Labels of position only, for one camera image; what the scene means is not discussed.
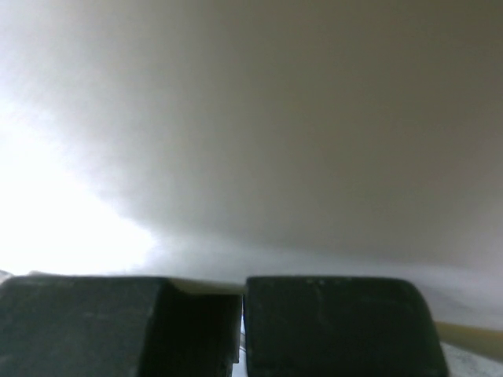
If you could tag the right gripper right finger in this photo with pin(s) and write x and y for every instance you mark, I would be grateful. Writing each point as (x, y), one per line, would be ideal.
(339, 326)

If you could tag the cream pillowcase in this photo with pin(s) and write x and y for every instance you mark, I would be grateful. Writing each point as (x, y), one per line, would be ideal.
(215, 140)

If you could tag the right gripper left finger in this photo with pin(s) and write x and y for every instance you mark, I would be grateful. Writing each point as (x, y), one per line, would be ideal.
(115, 326)

